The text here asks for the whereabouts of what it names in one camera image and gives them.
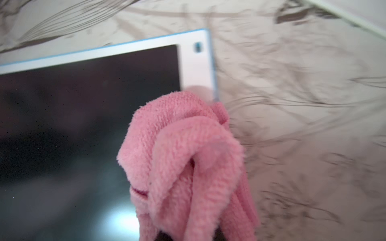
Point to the pink cloth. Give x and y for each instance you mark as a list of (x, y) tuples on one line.
[(186, 171)]

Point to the blue-edged drawing tablet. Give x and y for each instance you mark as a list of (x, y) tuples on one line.
[(63, 120)]

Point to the white drawing tablet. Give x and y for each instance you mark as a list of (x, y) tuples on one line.
[(367, 14)]

